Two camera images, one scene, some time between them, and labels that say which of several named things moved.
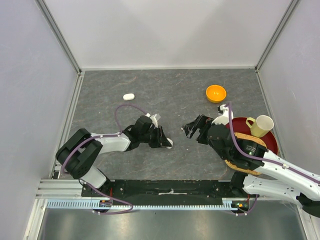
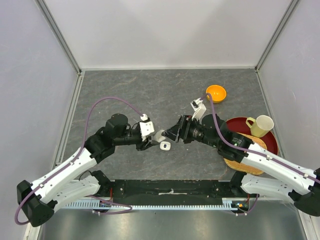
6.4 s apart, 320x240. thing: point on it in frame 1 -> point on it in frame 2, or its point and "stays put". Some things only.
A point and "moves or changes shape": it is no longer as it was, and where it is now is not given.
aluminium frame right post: (291, 7) stays put
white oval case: (128, 97) moves or changes shape
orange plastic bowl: (215, 93) stays put
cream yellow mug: (261, 126) stays put
